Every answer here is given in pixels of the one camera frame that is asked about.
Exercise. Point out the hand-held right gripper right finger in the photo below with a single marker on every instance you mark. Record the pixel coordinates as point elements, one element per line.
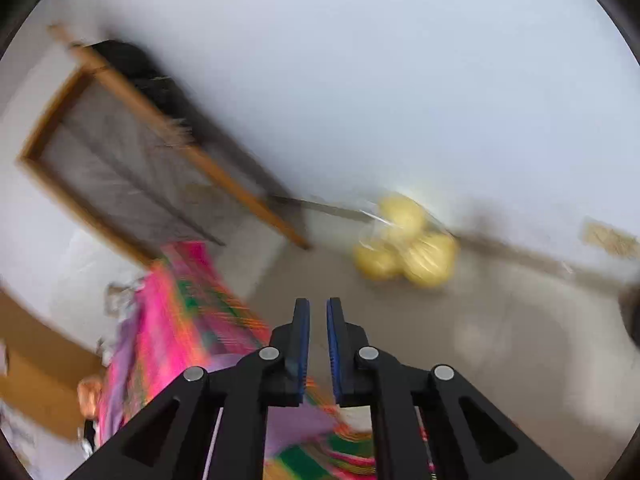
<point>334,360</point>

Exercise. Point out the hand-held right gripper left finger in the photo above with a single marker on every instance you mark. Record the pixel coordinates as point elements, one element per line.
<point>302,360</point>

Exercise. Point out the purple fleece sweater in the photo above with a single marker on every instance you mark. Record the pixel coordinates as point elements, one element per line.
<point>300,427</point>

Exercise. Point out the bag of yellow fruit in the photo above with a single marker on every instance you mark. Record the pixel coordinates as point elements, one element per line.
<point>410,245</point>

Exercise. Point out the pink plaid blanket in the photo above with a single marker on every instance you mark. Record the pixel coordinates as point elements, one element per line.
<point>170,320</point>

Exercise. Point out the wooden door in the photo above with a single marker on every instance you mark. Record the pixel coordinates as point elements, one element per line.
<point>200,160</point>

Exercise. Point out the straw broom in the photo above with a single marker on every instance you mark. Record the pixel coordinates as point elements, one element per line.
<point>610,240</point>

